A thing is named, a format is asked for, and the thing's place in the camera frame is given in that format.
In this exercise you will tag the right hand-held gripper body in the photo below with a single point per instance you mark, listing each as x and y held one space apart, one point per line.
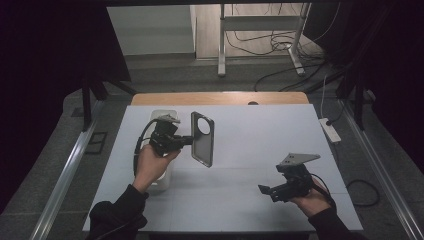
293 181

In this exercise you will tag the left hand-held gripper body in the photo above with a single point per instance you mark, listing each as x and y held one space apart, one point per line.
165 138

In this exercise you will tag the clear dark-rimmed phone case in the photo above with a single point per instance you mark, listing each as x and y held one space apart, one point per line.
202 140

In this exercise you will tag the white oblong storage box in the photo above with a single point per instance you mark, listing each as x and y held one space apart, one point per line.
162 182

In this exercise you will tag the person's right hand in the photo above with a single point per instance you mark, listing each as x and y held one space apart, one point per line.
312 203

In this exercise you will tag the person's left hand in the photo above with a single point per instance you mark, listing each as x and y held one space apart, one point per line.
153 166

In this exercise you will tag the wooden table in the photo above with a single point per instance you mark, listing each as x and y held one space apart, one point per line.
200 99

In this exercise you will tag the white table mat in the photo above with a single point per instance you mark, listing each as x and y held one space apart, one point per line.
240 133

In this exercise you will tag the white power strip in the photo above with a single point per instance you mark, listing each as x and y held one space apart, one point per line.
330 130

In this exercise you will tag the black floor plate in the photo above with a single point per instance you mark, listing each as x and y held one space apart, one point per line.
96 146

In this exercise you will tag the black metal stand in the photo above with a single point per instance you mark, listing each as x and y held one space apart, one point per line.
359 106
86 106

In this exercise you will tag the dark curtain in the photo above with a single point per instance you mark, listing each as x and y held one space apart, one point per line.
40 83
396 66

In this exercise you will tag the aluminium floor rail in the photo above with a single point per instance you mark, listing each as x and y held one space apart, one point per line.
63 181
383 166

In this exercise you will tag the white metal desk frame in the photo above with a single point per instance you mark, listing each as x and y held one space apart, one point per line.
260 23

